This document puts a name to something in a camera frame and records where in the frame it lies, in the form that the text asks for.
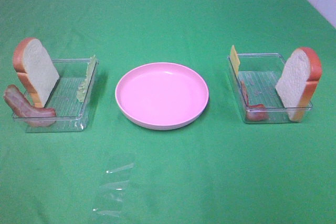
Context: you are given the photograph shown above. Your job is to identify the left clear plastic tray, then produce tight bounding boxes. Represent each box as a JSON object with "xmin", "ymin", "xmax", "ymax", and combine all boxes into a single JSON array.
[{"xmin": 12, "ymin": 58, "xmax": 99, "ymax": 133}]

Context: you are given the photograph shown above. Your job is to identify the bacon strip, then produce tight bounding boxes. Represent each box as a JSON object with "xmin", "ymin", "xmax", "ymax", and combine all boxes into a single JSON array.
[
  {"xmin": 3, "ymin": 84, "xmax": 56, "ymax": 118},
  {"xmin": 240, "ymin": 81, "xmax": 268, "ymax": 122}
]

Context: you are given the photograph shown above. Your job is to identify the clear plastic tray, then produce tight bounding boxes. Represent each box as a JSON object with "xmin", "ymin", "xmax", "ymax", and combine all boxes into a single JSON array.
[
  {"xmin": 227, "ymin": 53, "xmax": 313, "ymax": 124},
  {"xmin": 12, "ymin": 58, "xmax": 99, "ymax": 133}
]

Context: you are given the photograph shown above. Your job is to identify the clear plastic film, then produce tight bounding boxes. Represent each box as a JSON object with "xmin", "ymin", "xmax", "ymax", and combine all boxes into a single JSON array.
[{"xmin": 92, "ymin": 153, "xmax": 135, "ymax": 223}]

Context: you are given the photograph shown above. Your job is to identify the green tablecloth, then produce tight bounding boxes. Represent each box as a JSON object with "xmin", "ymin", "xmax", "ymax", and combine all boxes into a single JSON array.
[{"xmin": 1, "ymin": 0, "xmax": 335, "ymax": 223}]

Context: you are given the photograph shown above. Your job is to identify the yellow cheese slice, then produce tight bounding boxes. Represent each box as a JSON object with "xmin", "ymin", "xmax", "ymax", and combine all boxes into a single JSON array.
[{"xmin": 229, "ymin": 45, "xmax": 240, "ymax": 76}]

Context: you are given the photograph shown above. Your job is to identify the pink round plate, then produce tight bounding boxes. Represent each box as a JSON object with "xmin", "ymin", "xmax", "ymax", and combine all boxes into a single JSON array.
[{"xmin": 115, "ymin": 62, "xmax": 209, "ymax": 130}]

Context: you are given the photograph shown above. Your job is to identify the right clear plastic tray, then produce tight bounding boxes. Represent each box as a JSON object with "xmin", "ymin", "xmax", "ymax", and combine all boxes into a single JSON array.
[{"xmin": 227, "ymin": 53, "xmax": 313, "ymax": 124}]

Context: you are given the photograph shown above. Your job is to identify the bread slice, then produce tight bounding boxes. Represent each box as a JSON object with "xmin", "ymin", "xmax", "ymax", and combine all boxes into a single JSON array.
[
  {"xmin": 13, "ymin": 37, "xmax": 59, "ymax": 108},
  {"xmin": 275, "ymin": 47, "xmax": 322, "ymax": 122}
]

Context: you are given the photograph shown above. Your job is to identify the green lettuce leaf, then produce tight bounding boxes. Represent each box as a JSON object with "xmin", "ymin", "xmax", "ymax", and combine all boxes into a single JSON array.
[{"xmin": 76, "ymin": 55, "xmax": 97, "ymax": 103}]

